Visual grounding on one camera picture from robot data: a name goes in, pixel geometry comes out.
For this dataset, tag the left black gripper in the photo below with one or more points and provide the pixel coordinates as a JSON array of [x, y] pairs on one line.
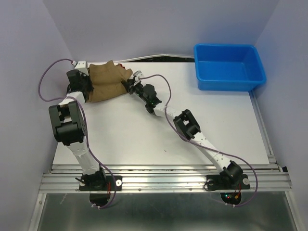
[[85, 77]]

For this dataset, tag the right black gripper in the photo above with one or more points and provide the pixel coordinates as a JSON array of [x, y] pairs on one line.
[[129, 86]]

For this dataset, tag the aluminium mounting rail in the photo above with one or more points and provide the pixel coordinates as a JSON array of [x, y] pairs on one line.
[[164, 178]]

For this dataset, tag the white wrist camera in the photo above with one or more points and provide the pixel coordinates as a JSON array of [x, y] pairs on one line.
[[82, 66], [137, 77]]

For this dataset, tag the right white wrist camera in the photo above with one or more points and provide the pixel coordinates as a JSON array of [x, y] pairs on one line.
[[137, 77]]

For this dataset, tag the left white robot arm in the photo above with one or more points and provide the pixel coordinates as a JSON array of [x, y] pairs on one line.
[[69, 126]]

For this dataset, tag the blue plastic bin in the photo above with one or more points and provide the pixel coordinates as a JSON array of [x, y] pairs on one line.
[[228, 67]]

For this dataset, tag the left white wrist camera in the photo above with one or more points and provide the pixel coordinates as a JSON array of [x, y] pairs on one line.
[[82, 66]]

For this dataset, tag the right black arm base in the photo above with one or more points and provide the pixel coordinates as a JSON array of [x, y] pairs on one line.
[[219, 182]]

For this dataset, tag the tan skirt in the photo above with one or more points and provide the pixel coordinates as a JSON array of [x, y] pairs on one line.
[[106, 80]]

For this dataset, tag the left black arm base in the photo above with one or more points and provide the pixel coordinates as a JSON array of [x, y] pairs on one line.
[[99, 181]]

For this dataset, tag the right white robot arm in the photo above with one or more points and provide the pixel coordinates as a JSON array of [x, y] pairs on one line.
[[186, 126]]

